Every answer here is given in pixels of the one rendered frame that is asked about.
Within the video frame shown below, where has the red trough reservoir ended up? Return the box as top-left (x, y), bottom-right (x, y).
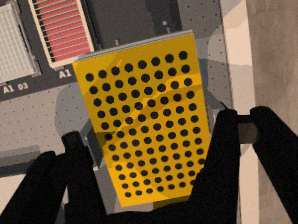
top-left (28, 0), bottom-right (99, 68)

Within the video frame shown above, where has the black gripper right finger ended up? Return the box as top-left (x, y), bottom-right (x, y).
top-left (178, 84), bottom-right (298, 224)

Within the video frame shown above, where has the white well plate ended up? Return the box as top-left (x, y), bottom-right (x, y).
top-left (0, 3), bottom-right (38, 83)

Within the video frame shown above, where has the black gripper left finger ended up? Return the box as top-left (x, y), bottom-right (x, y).
top-left (0, 118), bottom-right (108, 224)

